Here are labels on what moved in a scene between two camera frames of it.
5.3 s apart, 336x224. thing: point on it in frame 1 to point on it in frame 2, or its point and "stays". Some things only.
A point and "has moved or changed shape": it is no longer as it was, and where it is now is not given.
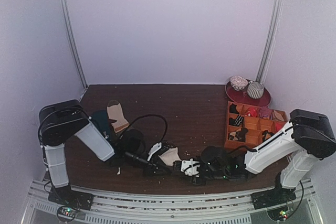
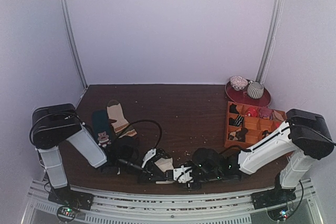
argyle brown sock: [240, 135] stays
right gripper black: [197, 172] to [189, 176]
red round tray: [242, 96] stays
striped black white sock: [237, 121] stays
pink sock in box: [265, 113] stays
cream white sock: [170, 156] has moved or changed shape
